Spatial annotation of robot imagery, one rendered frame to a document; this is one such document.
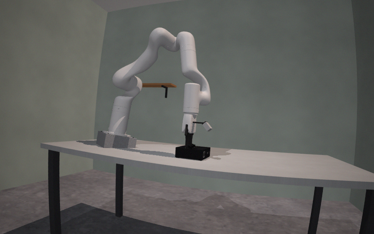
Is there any black lighting desk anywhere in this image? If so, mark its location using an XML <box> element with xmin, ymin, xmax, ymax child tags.
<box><xmin>175</xmin><ymin>144</ymin><xmax>210</xmax><ymax>161</ymax></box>

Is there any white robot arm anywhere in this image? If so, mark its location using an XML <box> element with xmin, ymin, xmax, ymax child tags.
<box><xmin>103</xmin><ymin>28</ymin><xmax>211</xmax><ymax>137</ymax></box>

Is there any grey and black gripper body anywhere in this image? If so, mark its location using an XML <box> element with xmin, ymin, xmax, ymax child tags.
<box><xmin>182</xmin><ymin>113</ymin><xmax>197</xmax><ymax>134</ymax></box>

